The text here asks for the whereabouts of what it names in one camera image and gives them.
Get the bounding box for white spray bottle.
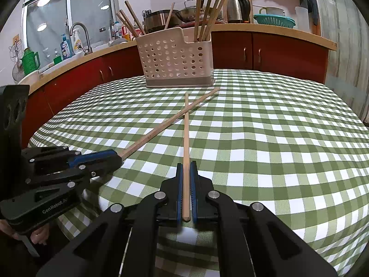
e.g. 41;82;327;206
72;28;85;55

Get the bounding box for green thermos jug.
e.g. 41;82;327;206
21;47;40;76

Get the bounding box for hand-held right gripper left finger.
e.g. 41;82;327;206
36;163;184;277

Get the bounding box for steel kitchen faucet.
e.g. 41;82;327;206
69;22;93;56

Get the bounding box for person's left hand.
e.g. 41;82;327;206
0;219;50;246

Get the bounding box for dark cooking pot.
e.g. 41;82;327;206
143;9;179;34

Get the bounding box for wooden cutting board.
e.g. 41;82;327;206
227;0;254;24

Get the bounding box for blue label soap bottle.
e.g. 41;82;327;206
60;33;73;60

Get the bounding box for dark hanging clothes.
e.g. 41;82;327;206
297;0;319;27

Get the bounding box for white perforated utensil holder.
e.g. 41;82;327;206
135;26;216;89

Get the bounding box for white enamel pot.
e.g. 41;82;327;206
259;6;286;17

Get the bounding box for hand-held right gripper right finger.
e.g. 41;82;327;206
189;161;338;277

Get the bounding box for green checked tablecloth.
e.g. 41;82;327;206
27;69;369;277

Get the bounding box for wooden kitchen countertop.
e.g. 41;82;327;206
17;22;338;96

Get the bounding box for steel wok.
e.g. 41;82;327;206
174;0;208;23

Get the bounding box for striped curtain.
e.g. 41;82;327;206
309;0;369;128

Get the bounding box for teal plastic colander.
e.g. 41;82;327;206
253;14;297;30

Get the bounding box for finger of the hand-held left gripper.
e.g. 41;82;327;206
25;161;123;190
22;146;122;168

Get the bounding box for white plastic pitcher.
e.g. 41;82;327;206
294;5;312;34

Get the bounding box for sliding glass window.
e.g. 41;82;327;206
23;0;117;67

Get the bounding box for steel electric kettle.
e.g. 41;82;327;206
226;0;251;24

